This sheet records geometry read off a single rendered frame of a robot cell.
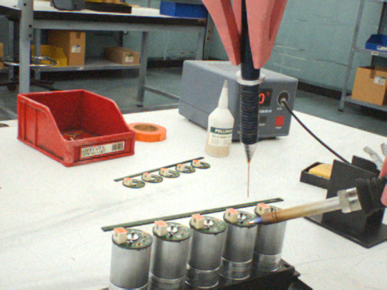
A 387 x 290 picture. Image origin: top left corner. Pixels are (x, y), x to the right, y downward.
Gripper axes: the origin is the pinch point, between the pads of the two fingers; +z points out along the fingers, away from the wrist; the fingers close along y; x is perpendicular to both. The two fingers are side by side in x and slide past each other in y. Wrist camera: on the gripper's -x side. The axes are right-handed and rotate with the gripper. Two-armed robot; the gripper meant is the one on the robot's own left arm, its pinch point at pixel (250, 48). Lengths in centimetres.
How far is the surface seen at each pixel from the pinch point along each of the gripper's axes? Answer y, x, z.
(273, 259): -1.3, -1.5, 16.6
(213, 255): 1.5, 2.5, 13.7
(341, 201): -5.3, -2.2, 10.4
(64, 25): 180, -185, 83
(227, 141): 14.4, -28.2, 25.8
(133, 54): 273, -378, 190
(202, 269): 2.1, 3.2, 14.6
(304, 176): 3.2, -25.8, 26.8
